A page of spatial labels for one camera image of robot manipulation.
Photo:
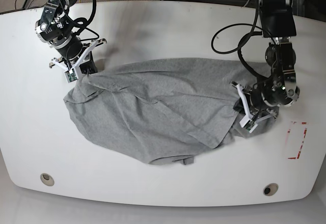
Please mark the right table cable grommet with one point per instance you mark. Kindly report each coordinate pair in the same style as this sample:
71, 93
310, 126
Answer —
270, 189

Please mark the red tape rectangle marking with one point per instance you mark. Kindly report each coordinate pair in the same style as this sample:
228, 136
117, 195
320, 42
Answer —
296, 135

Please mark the grey T-shirt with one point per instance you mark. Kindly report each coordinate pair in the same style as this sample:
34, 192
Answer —
162, 111

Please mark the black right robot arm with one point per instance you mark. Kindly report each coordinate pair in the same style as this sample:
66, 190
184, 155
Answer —
71, 38

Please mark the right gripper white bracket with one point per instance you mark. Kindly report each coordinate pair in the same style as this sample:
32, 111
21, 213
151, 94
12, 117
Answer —
78, 54

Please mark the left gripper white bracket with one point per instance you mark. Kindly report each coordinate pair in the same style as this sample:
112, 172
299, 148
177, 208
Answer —
251, 104

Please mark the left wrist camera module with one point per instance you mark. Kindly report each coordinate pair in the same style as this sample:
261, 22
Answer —
248, 124

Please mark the table cable grommet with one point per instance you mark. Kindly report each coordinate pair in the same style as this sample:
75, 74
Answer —
270, 189
47, 180

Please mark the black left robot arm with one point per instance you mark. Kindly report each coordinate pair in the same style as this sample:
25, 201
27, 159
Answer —
277, 24

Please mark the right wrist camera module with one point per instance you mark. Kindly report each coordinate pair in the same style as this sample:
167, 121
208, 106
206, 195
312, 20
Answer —
71, 75

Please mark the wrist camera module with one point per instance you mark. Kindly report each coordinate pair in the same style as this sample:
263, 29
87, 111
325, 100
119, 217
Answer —
71, 75
248, 124

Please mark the left table cable grommet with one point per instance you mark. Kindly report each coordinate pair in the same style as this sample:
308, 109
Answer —
47, 180

